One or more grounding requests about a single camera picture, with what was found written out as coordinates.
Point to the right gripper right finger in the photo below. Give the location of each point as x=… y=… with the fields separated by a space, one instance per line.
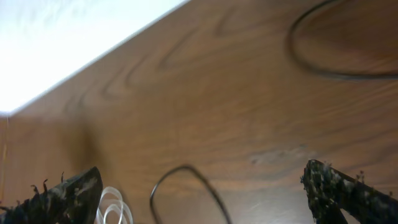
x=330 y=191

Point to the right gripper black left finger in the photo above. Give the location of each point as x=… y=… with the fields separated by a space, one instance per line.
x=74 y=201

